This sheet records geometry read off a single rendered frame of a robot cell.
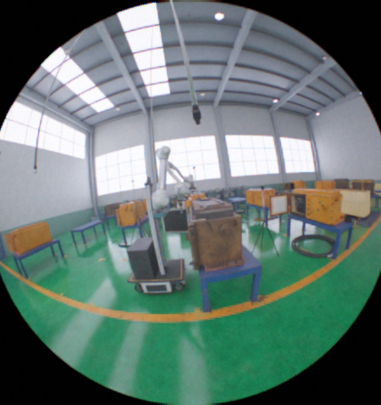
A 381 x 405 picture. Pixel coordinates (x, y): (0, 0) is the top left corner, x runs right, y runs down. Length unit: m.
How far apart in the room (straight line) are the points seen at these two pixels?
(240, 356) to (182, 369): 0.58
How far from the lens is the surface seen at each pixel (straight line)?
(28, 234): 5.15
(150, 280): 2.31
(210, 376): 1.66
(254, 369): 1.70
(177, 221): 3.09
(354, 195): 6.40
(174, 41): 8.49
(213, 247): 1.71
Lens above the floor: 1.62
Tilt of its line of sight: 6 degrees down
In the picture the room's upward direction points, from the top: 7 degrees counter-clockwise
